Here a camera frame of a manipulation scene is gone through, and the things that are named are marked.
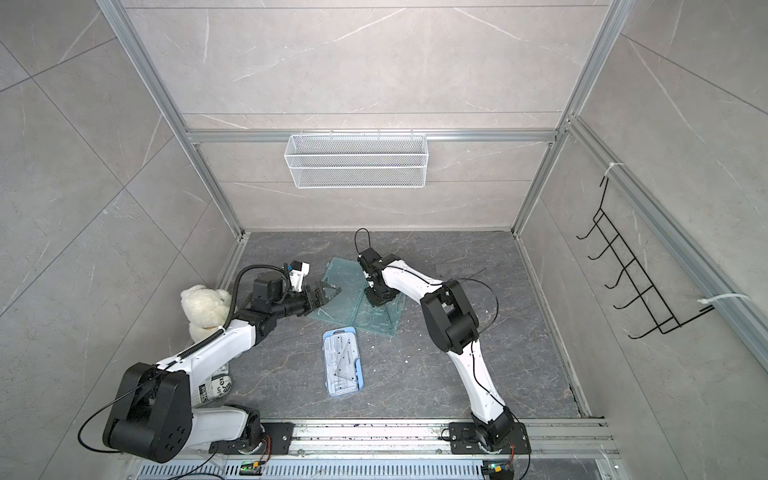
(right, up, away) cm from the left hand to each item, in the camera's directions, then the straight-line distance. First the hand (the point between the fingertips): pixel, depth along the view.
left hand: (335, 290), depth 83 cm
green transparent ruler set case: (+3, -7, +15) cm, 17 cm away
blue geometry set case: (+2, -23, +1) cm, 23 cm away
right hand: (+13, -5, +17) cm, 22 cm away
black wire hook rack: (+71, +2, -21) cm, 74 cm away
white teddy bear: (-32, -4, -7) cm, 33 cm away
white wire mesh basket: (+5, +42, +17) cm, 46 cm away
